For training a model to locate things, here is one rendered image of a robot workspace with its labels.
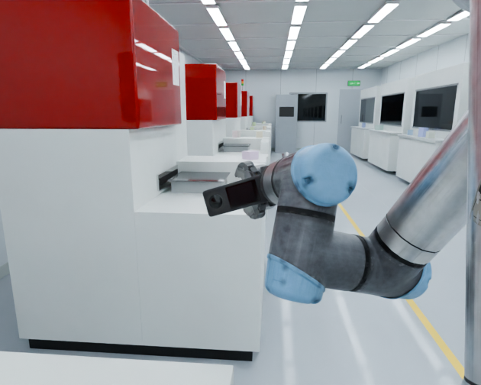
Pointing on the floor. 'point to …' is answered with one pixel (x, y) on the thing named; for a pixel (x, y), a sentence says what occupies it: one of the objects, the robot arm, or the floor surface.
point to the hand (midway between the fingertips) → (240, 192)
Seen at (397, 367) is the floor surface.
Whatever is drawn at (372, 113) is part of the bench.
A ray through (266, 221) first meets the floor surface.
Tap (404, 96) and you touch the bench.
